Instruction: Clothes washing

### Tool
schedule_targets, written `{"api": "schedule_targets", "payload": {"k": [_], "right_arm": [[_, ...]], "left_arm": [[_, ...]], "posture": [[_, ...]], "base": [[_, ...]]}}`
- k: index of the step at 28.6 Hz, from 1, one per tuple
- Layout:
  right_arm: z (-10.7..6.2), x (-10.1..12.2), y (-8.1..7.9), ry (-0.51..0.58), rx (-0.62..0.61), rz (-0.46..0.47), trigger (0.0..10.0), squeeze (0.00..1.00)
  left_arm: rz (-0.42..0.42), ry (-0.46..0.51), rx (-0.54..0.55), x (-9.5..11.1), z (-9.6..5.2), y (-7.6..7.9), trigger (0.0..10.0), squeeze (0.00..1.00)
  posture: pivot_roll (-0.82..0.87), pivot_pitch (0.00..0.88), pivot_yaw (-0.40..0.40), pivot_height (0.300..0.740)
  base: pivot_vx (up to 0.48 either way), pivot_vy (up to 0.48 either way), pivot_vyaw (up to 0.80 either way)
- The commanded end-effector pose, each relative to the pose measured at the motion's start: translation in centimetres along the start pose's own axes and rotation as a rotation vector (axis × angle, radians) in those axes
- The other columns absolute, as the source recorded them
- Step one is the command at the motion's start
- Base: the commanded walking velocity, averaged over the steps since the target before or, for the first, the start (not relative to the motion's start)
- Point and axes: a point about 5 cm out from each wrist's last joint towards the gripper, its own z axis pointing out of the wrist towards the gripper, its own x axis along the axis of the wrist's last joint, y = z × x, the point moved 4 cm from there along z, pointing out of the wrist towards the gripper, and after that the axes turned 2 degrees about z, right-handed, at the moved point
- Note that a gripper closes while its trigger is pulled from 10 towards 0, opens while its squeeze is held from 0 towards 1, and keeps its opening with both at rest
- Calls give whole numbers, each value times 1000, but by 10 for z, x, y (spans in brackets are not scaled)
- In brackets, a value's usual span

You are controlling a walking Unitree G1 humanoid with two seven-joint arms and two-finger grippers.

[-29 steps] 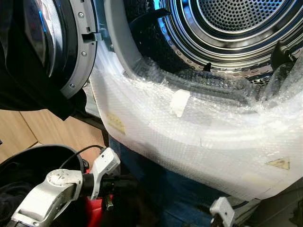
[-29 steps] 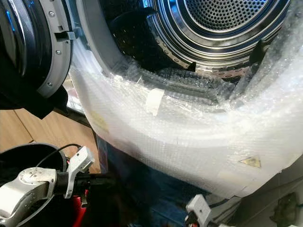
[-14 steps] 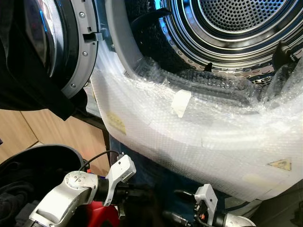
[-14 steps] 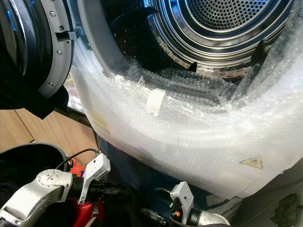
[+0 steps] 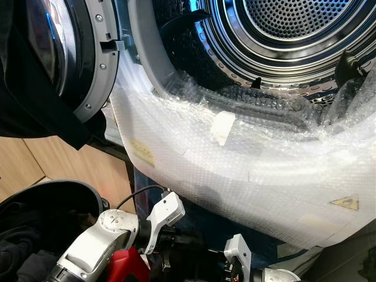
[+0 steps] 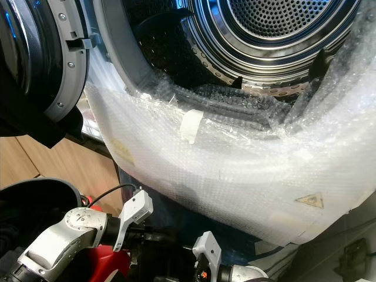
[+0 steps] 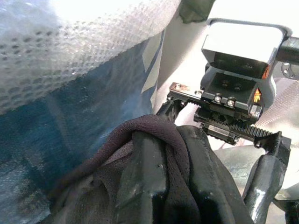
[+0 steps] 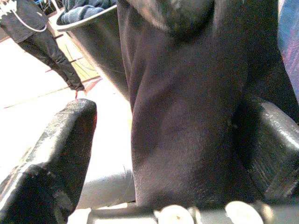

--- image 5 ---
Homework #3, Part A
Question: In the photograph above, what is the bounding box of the dark clothes pile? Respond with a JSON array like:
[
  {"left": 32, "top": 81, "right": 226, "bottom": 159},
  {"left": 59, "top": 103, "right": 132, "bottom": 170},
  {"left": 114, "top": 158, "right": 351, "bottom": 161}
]
[{"left": 0, "top": 203, "right": 71, "bottom": 282}]

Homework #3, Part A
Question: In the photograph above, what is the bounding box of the white front-load washing machine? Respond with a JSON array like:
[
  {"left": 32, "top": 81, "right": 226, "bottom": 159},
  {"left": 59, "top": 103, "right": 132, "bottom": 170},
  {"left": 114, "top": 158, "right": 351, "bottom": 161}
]
[{"left": 88, "top": 0, "right": 376, "bottom": 262}]

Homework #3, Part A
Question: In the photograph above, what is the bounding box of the red plastic part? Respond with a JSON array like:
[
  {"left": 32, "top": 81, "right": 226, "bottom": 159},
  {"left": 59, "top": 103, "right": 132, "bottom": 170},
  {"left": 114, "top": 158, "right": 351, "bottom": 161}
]
[{"left": 110, "top": 247, "right": 151, "bottom": 282}]

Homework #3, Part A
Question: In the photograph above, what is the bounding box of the yellow rectangular label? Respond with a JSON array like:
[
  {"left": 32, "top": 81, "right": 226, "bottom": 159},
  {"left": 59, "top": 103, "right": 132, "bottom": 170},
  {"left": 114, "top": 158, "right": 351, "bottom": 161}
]
[{"left": 130, "top": 139, "right": 157, "bottom": 169}]

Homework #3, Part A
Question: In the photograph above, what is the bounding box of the clear bubble wrap sheet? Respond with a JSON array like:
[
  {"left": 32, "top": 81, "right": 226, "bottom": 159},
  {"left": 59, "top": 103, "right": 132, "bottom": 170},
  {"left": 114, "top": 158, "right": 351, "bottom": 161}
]
[{"left": 109, "top": 56, "right": 376, "bottom": 252}]

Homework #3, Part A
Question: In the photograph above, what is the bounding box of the white tape piece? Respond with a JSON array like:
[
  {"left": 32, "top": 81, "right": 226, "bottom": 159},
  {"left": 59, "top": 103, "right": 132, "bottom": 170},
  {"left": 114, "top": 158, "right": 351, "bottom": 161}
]
[{"left": 210, "top": 111, "right": 237, "bottom": 147}]

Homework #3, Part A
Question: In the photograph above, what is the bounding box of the yellow triangle warning sticker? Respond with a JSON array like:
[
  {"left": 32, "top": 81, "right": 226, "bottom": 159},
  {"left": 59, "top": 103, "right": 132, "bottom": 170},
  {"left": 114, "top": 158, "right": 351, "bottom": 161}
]
[{"left": 330, "top": 194, "right": 360, "bottom": 212}]

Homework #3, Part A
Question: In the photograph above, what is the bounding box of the wooden cabinet panel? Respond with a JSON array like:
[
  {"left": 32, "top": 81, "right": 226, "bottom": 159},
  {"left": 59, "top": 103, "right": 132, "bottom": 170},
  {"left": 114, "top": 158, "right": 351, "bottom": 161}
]
[{"left": 0, "top": 134, "right": 137, "bottom": 213}]

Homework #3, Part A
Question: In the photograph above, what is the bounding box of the round grey washer door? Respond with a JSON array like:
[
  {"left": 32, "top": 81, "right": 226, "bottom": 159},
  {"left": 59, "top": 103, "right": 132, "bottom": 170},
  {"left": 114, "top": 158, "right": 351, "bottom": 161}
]
[{"left": 23, "top": 0, "right": 123, "bottom": 124}]

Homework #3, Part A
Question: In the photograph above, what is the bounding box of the grey rubber door gasket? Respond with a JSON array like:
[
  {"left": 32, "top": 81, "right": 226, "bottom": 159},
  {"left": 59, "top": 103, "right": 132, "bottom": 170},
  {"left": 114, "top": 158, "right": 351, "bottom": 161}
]
[{"left": 126, "top": 0, "right": 203, "bottom": 98}]

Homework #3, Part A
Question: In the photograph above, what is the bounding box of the perforated steel washer drum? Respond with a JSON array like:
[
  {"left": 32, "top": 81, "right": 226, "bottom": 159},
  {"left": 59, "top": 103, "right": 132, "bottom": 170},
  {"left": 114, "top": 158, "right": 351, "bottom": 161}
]
[{"left": 154, "top": 0, "right": 376, "bottom": 113}]

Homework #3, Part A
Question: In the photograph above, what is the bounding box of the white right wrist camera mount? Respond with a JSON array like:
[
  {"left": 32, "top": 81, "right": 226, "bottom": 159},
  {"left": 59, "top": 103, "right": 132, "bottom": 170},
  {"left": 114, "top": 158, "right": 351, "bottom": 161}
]
[{"left": 223, "top": 233, "right": 253, "bottom": 280}]

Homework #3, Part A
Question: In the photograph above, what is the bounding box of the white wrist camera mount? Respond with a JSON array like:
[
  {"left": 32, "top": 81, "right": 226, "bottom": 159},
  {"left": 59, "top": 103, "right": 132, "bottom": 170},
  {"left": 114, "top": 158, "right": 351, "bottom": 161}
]
[
  {"left": 143, "top": 190, "right": 186, "bottom": 255},
  {"left": 223, "top": 233, "right": 253, "bottom": 280}
]

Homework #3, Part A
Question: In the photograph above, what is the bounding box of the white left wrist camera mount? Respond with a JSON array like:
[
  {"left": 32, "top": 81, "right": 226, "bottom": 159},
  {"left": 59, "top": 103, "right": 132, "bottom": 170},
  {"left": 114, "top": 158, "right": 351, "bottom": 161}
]
[{"left": 143, "top": 190, "right": 186, "bottom": 255}]

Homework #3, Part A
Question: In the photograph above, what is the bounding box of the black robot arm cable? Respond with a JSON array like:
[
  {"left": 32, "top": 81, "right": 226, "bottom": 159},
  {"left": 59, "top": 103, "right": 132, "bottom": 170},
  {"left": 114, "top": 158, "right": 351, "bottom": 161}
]
[{"left": 115, "top": 184, "right": 170, "bottom": 212}]

